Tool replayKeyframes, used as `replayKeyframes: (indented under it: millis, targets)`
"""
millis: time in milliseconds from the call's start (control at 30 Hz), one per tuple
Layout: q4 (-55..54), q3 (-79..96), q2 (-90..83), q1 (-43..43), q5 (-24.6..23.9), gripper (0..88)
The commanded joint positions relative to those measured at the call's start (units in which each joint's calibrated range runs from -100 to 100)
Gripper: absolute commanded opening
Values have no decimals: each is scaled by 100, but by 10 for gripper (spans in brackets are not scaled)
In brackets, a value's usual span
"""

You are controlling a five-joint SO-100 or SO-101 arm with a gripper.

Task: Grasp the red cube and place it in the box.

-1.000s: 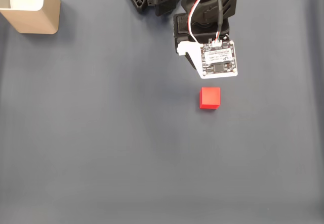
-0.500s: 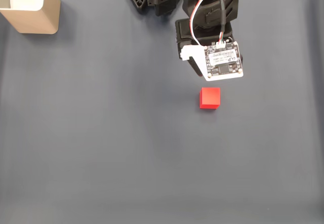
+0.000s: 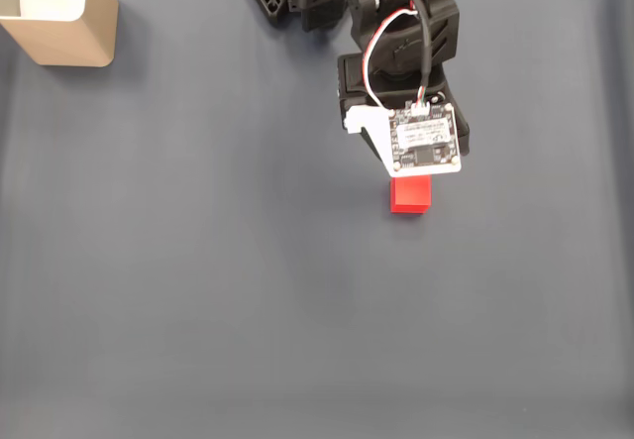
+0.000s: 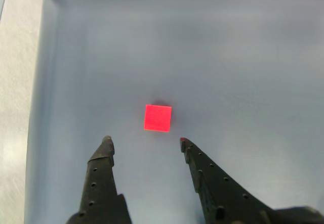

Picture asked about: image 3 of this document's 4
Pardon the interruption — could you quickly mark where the red cube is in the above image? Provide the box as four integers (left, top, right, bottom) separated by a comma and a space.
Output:
389, 174, 434, 216

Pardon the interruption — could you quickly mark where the beige box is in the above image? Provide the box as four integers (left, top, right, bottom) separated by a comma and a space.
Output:
0, 0, 120, 68

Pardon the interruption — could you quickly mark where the grey table mat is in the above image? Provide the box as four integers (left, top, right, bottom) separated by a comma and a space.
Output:
0, 0, 634, 439

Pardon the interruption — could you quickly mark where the red white servo cable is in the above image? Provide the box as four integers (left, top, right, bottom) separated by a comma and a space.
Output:
363, 7, 423, 112

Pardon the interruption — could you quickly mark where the camera board on white mount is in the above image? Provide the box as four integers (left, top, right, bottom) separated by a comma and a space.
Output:
344, 101, 464, 178

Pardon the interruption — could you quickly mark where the black camera cable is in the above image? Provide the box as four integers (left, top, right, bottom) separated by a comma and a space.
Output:
369, 0, 433, 108

